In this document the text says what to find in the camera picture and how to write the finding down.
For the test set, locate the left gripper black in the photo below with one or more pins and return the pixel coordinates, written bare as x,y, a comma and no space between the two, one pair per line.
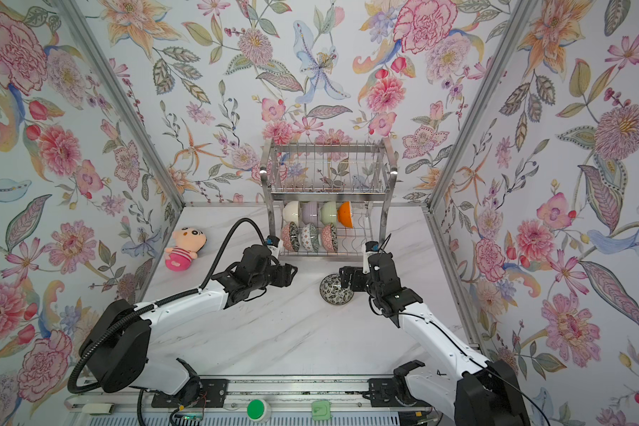
284,274

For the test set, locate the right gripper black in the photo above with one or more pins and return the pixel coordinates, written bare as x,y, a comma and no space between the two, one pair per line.
357,272

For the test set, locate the patterned bowl front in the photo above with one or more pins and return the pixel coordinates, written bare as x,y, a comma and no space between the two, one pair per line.
290,237

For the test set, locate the cream bowl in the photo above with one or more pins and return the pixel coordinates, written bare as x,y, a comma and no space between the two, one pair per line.
291,212

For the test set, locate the orange white bowl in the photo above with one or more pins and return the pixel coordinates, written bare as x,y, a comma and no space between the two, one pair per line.
345,215

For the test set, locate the purple bowl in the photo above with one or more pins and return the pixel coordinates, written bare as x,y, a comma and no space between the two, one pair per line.
310,213

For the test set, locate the green bowl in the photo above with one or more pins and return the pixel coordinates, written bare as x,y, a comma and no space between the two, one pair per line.
329,213

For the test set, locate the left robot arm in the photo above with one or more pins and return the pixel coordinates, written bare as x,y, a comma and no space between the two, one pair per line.
122,349

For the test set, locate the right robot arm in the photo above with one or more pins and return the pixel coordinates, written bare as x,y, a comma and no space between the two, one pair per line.
460,383

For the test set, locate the stainless steel dish rack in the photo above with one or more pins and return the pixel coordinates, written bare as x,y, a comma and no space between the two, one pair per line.
363,172

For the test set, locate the pink plush doll toy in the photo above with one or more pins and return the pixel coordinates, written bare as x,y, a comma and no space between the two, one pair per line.
188,242

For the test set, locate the light green square button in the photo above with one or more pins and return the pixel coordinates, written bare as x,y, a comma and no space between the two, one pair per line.
321,411

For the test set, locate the green round button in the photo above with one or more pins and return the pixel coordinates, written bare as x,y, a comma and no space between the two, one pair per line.
258,410

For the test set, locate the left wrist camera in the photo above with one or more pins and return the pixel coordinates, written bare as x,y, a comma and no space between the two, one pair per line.
273,244

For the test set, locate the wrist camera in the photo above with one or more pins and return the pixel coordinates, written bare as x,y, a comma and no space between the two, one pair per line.
273,244
369,249

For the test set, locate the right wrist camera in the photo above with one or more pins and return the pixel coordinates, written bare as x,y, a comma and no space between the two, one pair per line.
369,249

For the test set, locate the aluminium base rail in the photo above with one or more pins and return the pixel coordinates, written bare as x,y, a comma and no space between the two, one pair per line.
355,400

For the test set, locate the aluminium left corner post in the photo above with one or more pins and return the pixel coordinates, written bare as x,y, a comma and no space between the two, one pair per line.
81,31

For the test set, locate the aluminium corner post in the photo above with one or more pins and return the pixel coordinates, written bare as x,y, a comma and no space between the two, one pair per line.
81,31
517,22

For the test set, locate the aluminium right corner post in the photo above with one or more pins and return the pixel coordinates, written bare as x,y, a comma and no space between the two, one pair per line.
517,22

